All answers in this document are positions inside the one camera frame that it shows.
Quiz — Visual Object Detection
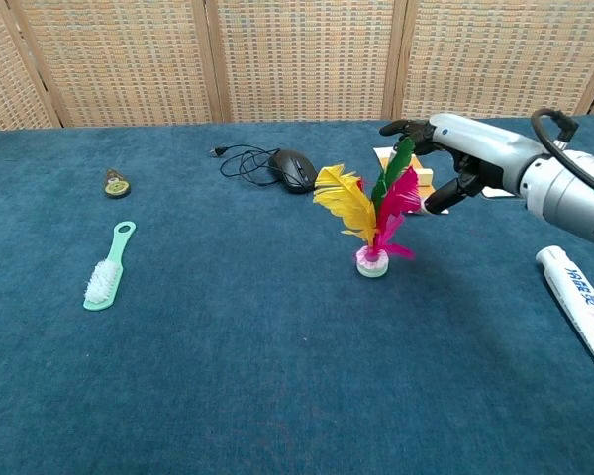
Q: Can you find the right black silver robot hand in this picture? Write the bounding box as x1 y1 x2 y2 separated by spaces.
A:
379 112 546 218

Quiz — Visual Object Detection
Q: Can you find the colourful feather shuttlecock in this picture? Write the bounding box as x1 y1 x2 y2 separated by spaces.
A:
312 137 422 279

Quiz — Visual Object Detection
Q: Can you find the white tube of cream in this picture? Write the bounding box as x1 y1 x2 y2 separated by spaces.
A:
535 245 594 390

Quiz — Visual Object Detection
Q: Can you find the black computer mouse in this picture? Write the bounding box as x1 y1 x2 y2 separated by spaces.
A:
268 148 320 195

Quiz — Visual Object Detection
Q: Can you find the blue carpet table mat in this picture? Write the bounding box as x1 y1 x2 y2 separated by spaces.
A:
0 114 594 475

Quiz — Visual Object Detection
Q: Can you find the mint green plastic brush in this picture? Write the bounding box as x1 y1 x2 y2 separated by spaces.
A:
82 220 138 313

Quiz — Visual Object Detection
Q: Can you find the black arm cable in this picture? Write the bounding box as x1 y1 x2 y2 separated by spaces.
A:
530 107 594 203

